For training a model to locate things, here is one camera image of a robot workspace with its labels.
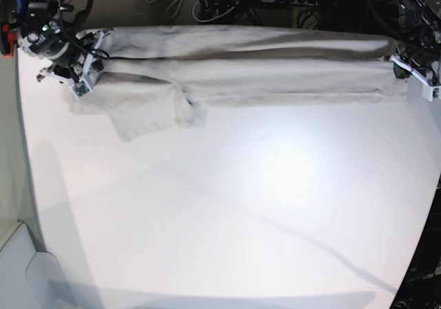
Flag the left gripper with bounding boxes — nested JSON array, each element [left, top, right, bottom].
[[393, 43, 440, 80]]

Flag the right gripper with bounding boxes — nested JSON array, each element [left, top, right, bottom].
[[44, 36, 110, 80]]

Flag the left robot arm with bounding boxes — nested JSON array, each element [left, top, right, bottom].
[[368, 0, 440, 86]]

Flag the beige t-shirt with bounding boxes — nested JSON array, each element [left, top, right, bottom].
[[68, 26, 407, 141]]

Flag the red black clamp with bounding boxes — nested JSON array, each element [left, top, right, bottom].
[[1, 10, 19, 58]]

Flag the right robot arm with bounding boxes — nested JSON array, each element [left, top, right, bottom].
[[16, 0, 110, 84]]

